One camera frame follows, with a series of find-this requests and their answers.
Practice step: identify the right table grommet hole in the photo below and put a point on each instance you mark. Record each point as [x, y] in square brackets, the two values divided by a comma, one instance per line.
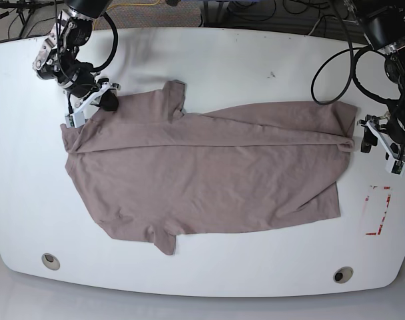
[343, 275]

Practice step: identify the mauve T-shirt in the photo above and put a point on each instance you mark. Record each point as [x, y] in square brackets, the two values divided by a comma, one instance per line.
[151, 171]

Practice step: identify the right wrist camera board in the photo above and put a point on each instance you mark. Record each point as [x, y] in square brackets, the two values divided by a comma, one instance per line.
[69, 121]

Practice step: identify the table grommet hole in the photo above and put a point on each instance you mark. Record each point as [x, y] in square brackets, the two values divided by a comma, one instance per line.
[50, 261]
[343, 275]

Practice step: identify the red tape marking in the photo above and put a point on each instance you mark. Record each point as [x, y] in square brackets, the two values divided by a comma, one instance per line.
[375, 209]

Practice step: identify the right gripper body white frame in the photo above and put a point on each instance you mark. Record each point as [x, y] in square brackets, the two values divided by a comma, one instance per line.
[91, 99]

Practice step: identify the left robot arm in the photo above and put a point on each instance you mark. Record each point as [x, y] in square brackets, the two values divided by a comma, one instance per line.
[383, 24]

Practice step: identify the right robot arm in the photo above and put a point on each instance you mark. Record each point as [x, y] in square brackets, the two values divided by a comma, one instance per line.
[57, 59]

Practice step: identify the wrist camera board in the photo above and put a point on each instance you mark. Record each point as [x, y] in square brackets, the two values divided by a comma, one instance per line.
[398, 167]
[69, 121]

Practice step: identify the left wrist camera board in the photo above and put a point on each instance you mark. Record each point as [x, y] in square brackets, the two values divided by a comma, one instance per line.
[398, 167]

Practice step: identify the left table grommet hole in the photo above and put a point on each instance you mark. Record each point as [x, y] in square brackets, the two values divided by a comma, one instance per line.
[50, 261]

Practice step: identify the black tripod stand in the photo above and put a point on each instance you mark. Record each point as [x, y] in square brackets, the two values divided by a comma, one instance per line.
[24, 10]

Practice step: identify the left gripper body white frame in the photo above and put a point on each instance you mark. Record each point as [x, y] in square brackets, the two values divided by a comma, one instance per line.
[389, 135]

